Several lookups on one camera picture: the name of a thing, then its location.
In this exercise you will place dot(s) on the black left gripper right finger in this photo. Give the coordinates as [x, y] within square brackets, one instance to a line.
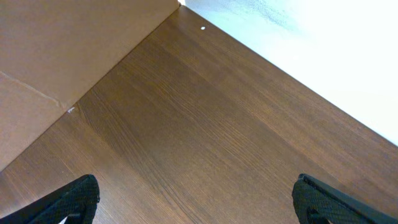
[317, 202]

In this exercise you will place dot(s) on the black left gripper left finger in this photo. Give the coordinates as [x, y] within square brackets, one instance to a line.
[75, 202]

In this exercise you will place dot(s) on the brown cardboard side panel left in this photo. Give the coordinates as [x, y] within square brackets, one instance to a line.
[53, 52]

